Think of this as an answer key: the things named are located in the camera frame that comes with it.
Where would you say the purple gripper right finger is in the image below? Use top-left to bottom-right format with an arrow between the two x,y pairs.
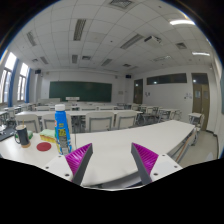
131,143 -> 159,185

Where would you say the black mug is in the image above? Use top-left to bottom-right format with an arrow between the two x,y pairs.
14,125 -> 30,148

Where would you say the white chair back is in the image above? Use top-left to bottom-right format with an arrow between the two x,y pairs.
16,114 -> 40,133
115,111 -> 137,130
42,113 -> 72,132
85,111 -> 114,132

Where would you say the yellow green sponge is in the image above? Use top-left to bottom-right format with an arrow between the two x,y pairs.
40,129 -> 56,143

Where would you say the green chalkboard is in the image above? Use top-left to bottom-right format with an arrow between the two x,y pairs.
49,81 -> 112,102

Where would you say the blue plastic bottle white cap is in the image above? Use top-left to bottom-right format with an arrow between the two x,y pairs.
55,104 -> 72,155

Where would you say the wooden door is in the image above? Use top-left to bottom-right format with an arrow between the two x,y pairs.
192,73 -> 210,131
133,79 -> 143,104

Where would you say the red round coaster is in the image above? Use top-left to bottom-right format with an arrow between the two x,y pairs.
36,142 -> 51,152

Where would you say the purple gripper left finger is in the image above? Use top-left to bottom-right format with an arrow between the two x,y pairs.
65,143 -> 93,185

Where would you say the white lectern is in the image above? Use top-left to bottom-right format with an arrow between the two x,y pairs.
66,97 -> 80,102

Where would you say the ceiling projector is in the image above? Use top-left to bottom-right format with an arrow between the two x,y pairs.
145,36 -> 162,46

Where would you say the window with blue curtain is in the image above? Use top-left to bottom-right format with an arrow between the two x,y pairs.
0,52 -> 17,103
17,63 -> 29,101

